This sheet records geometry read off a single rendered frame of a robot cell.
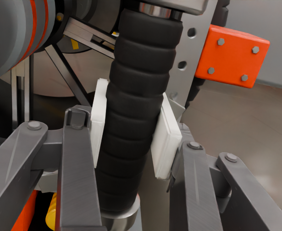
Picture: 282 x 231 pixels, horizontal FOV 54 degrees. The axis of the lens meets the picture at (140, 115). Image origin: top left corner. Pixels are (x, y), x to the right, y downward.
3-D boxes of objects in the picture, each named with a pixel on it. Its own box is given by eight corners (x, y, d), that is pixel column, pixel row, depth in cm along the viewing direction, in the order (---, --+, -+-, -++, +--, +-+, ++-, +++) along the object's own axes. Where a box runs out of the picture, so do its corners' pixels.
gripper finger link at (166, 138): (169, 133, 14) (183, 135, 14) (155, 88, 21) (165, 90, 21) (155, 179, 15) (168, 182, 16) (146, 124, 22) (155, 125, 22)
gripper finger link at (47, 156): (80, 177, 13) (13, 168, 13) (89, 128, 18) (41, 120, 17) (85, 150, 12) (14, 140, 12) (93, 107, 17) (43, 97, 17)
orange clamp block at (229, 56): (183, 64, 46) (233, 75, 47) (194, 78, 38) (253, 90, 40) (196, 20, 43) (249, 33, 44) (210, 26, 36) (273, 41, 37)
